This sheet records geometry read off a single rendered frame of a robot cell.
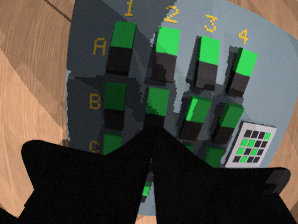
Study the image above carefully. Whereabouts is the grey switch panel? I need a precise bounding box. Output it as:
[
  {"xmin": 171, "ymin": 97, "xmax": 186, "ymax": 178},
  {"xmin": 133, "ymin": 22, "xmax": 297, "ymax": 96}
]
[{"xmin": 65, "ymin": 0, "xmax": 298, "ymax": 169}]

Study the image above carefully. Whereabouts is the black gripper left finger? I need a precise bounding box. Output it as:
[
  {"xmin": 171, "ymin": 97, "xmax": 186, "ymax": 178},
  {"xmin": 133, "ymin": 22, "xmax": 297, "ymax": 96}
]
[{"xmin": 21, "ymin": 125, "xmax": 156, "ymax": 224}]

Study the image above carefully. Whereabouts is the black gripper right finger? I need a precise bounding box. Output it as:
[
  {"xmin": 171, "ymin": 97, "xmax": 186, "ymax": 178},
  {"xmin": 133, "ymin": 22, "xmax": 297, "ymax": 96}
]
[{"xmin": 152, "ymin": 127, "xmax": 291, "ymax": 224}]

